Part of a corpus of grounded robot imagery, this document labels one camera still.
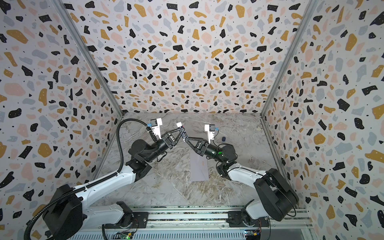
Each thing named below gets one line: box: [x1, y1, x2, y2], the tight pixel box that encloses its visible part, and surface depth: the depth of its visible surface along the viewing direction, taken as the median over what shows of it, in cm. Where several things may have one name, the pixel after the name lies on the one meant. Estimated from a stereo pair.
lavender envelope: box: [190, 151, 209, 182], surface depth 94 cm
